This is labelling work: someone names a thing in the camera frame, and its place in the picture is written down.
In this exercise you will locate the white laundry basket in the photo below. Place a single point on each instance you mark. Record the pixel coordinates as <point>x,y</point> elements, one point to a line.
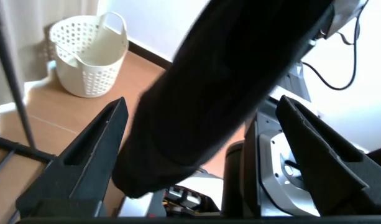
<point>94,81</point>

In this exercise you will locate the beige curtain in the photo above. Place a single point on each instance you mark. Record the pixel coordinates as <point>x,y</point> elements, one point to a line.
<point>28,12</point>

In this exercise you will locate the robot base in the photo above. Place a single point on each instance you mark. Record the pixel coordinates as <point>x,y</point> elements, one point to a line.
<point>277,186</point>

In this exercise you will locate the black clothes rack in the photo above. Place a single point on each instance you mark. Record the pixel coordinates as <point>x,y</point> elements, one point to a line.
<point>10,71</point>

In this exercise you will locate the black garment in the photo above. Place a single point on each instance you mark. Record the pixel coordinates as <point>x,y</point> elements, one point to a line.
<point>209,93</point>

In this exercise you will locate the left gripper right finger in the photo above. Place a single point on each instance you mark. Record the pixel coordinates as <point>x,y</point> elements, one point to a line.
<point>314,168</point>

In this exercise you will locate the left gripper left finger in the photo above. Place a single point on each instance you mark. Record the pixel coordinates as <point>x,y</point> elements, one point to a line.
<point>100,161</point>

